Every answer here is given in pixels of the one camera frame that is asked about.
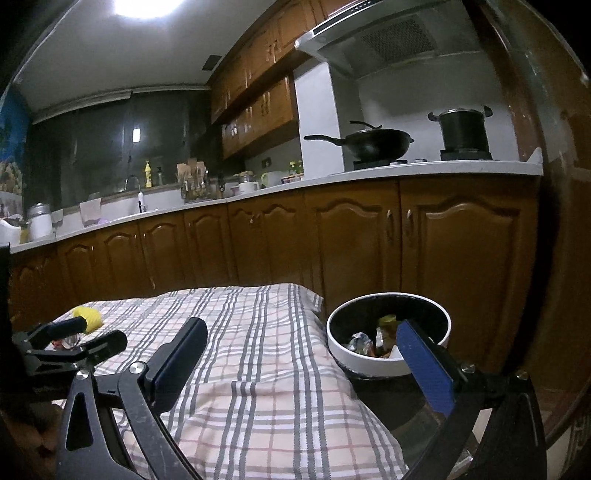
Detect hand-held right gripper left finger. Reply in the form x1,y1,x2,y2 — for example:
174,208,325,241
55,318,209,480

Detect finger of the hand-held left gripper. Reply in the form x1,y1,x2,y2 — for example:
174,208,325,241
28,329,129,372
16,316,89,354

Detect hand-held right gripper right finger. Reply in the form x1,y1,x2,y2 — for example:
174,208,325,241
396,318,549,480

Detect yellow ball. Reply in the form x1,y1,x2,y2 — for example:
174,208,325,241
71,305,103,334

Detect yellow brown packet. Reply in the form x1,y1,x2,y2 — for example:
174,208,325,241
376,315,402,358

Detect white round bin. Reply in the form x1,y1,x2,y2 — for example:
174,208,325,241
326,292,452,379

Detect black bin liner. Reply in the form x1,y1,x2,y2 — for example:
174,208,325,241
330,295,448,379

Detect plaid tablecloth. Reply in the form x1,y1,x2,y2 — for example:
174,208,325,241
46,282,409,480

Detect white metal canister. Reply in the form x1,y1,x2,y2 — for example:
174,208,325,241
28,203,55,241

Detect white plastic container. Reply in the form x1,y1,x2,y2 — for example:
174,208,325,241
0,218,29,246

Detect row of wooden cabinet doors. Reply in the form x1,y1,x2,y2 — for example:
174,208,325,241
9,178,546,370

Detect dark window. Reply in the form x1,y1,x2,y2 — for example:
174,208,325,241
25,90,211,206

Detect wooden utensil rack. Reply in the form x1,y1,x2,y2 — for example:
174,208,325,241
176,158,209,202

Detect white kitchen countertop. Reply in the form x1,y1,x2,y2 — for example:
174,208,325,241
9,159,544,254

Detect gas stove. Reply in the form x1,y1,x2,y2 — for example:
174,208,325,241
328,148,502,175

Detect black wok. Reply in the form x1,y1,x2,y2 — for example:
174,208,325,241
304,121,415,162

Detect black cooking pot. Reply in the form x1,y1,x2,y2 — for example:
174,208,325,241
428,105,493,153

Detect steel range hood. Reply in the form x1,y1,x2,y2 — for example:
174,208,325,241
294,8,483,77

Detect ceiling light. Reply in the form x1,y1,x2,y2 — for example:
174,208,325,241
113,0,185,20

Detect wall poster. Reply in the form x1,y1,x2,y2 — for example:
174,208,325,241
0,85,32,217

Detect wooden wall cabinets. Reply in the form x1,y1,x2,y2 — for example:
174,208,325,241
210,0,384,160

